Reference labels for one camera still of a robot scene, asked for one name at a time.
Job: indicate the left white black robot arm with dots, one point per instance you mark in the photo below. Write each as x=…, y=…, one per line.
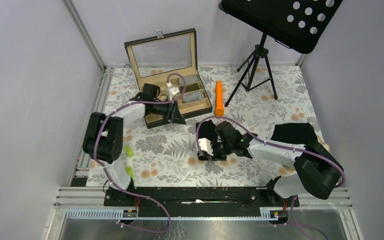
x=103, y=140

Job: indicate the green clip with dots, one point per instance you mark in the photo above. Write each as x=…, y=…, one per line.
x=129, y=171
x=128, y=151

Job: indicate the beige garment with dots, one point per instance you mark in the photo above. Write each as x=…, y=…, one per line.
x=326, y=145

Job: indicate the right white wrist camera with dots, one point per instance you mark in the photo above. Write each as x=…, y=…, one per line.
x=205, y=150

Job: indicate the green clip upper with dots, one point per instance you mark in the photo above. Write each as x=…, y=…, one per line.
x=128, y=151

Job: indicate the black clothing pile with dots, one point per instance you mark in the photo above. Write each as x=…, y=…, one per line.
x=293, y=133

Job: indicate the dark green rolled cloth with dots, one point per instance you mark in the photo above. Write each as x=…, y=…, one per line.
x=190, y=87

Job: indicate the wooden compartment box glass lid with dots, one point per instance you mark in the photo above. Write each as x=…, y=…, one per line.
x=162, y=59

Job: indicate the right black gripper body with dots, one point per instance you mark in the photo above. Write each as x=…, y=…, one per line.
x=220, y=150

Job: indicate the floral tablecloth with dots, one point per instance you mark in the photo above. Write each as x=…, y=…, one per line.
x=164, y=156

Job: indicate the orange cylinder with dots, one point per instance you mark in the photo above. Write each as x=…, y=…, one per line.
x=219, y=107

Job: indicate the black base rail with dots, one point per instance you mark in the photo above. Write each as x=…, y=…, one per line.
x=190, y=202

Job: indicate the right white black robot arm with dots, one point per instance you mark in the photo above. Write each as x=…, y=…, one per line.
x=293, y=145

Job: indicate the black underwear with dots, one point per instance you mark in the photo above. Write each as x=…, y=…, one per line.
x=206, y=130

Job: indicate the grey rolled cloth in box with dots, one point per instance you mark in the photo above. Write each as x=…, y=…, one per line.
x=186, y=80

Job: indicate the black music stand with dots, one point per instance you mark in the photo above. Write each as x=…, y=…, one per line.
x=294, y=24

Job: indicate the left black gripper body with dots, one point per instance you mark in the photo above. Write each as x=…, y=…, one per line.
x=167, y=110

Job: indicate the green clip lower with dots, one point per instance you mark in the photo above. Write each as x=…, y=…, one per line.
x=129, y=171

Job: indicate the grey striped underwear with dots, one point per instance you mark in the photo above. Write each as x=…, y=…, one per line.
x=192, y=97

